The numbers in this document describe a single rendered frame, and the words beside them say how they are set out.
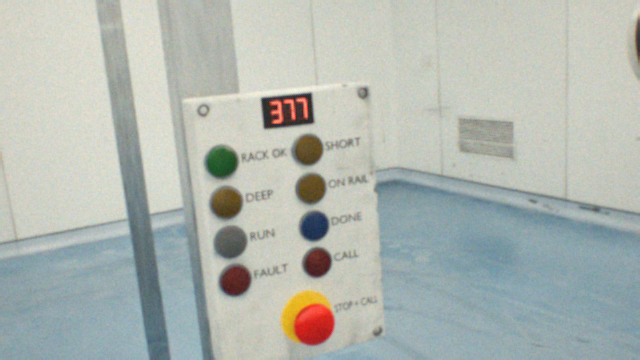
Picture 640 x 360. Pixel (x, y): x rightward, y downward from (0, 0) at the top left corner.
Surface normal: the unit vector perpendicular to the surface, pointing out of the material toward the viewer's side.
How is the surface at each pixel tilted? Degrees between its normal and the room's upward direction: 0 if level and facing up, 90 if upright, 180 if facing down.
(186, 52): 90
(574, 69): 90
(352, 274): 90
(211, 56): 90
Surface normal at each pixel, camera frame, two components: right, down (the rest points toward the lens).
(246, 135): 0.37, 0.16
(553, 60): -0.88, 0.17
